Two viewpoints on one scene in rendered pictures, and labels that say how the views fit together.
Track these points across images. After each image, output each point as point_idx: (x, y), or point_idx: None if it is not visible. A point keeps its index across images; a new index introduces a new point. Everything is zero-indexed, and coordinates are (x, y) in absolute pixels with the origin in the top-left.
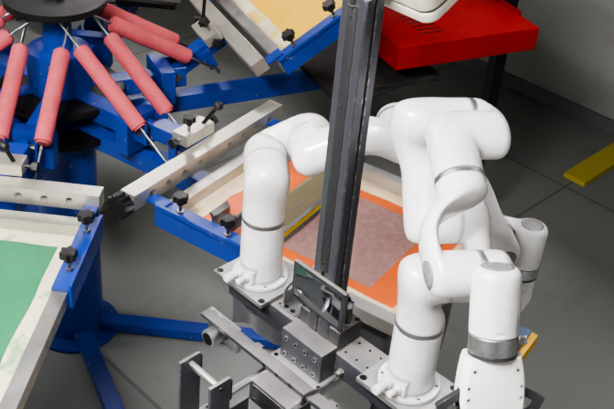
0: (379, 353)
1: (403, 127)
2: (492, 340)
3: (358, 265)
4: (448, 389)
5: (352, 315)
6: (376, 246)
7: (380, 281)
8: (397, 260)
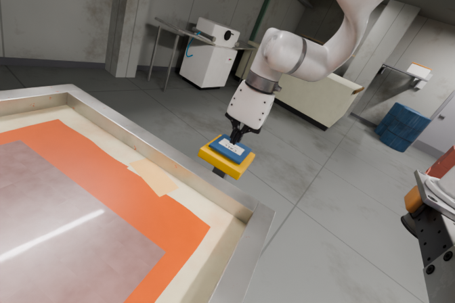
0: (450, 224)
1: None
2: None
3: (92, 264)
4: (428, 176)
5: None
6: (34, 220)
7: (149, 232)
8: (95, 198)
